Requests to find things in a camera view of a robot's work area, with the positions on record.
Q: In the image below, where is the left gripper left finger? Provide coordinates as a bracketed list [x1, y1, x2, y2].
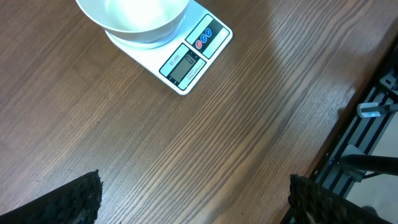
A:
[1, 170, 103, 224]

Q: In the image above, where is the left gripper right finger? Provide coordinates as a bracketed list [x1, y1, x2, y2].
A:
[289, 174, 395, 223]

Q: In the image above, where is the white digital kitchen scale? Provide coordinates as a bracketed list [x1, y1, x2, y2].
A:
[106, 1, 233, 95]

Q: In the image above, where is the white bowl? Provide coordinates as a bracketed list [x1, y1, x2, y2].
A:
[76, 0, 190, 43]

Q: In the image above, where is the black aluminium base frame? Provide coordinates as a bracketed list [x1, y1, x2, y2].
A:
[279, 40, 398, 224]

